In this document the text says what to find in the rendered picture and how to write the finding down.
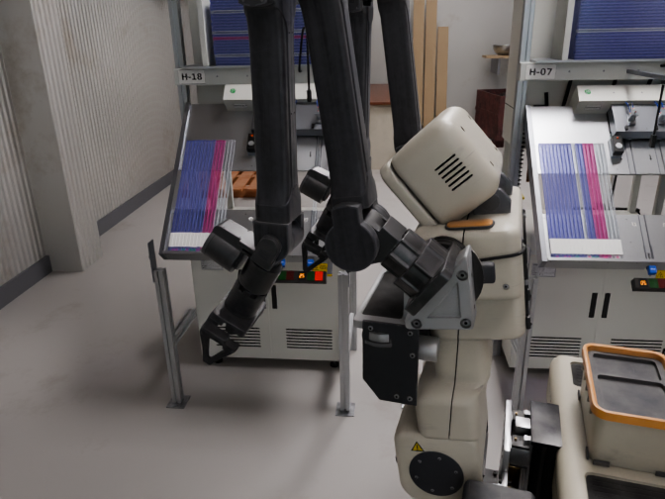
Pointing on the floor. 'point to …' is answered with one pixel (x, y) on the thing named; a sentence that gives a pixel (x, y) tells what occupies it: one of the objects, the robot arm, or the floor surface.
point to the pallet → (243, 183)
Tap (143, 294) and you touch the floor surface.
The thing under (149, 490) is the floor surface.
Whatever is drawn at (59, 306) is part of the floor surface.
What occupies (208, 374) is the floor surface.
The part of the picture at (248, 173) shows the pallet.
